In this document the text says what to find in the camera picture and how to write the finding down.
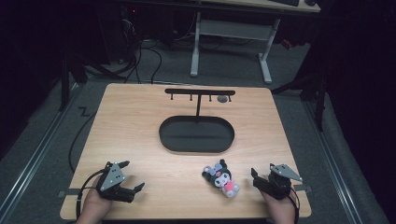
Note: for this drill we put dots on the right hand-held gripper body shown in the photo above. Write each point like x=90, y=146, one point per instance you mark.
x=280, y=182

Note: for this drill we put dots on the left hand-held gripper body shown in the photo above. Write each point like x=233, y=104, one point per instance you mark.
x=112, y=180

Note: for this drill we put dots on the black hook rack with tray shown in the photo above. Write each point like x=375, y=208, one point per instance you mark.
x=196, y=133

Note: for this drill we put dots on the person's right hand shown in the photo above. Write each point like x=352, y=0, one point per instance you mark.
x=280, y=208

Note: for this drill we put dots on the person's left hand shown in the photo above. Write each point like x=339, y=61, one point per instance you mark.
x=93, y=207

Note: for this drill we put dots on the grey tape strip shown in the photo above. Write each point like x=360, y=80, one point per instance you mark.
x=302, y=188
x=69, y=193

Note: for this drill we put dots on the grey round table grommet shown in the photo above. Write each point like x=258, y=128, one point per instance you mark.
x=222, y=99

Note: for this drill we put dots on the black metal stand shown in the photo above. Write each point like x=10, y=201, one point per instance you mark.
x=317, y=93
x=67, y=77

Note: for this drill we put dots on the black keyboard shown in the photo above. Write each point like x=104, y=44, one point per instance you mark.
x=285, y=2

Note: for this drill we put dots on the black computer mouse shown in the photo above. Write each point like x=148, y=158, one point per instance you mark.
x=310, y=2

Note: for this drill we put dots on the metal floor rail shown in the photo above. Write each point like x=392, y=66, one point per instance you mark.
x=34, y=158
x=334, y=165

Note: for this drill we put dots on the white frame desk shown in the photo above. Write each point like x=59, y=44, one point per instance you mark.
x=233, y=29

